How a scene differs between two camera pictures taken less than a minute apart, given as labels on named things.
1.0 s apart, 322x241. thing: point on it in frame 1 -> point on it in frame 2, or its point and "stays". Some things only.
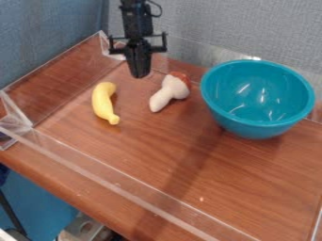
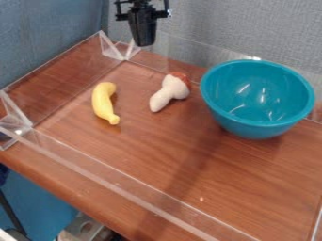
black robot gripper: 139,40 -> 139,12
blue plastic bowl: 257,98 stays
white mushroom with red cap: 177,88 stays
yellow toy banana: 102,102 stays
